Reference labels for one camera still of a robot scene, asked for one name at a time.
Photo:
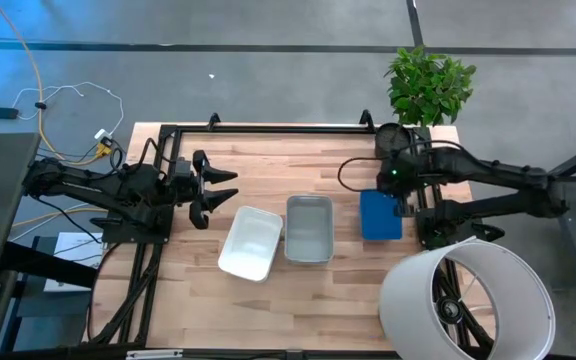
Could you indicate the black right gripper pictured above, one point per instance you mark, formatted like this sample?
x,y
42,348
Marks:
x,y
398,175

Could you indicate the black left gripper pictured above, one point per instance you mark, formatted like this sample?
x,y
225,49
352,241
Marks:
x,y
185,192

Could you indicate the blue perforated plastic basket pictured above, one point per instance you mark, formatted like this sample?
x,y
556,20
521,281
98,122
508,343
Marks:
x,y
378,220

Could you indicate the white plastic basket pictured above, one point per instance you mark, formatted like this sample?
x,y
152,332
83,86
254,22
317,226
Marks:
x,y
250,245

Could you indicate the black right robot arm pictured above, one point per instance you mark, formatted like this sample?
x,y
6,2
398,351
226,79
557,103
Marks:
x,y
493,172

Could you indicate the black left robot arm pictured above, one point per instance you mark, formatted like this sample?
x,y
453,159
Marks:
x,y
93,182

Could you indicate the black plant pot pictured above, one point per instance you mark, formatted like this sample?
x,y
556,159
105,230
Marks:
x,y
392,136

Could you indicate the green leafy plant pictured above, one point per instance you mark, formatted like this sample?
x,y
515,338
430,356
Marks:
x,y
428,85

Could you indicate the grey plastic basket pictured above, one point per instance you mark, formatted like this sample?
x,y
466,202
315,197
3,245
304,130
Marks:
x,y
309,230

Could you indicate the white power adapter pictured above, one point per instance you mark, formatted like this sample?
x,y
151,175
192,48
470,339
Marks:
x,y
102,134

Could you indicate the large white lampshade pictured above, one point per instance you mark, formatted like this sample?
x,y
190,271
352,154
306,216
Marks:
x,y
405,305

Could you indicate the black lamp socket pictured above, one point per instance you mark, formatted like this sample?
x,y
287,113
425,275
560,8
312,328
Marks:
x,y
449,310

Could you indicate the white paper sheet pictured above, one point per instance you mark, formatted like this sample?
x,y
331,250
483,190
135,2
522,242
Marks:
x,y
75,250

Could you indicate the black desk beam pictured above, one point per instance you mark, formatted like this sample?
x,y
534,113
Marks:
x,y
43,262

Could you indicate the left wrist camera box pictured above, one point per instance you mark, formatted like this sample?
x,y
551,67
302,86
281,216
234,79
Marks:
x,y
183,167

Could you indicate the black aluminium rig frame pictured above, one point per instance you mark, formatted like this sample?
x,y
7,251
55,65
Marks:
x,y
268,129

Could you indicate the silver metal bracket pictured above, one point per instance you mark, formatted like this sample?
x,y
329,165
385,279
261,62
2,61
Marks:
x,y
153,354

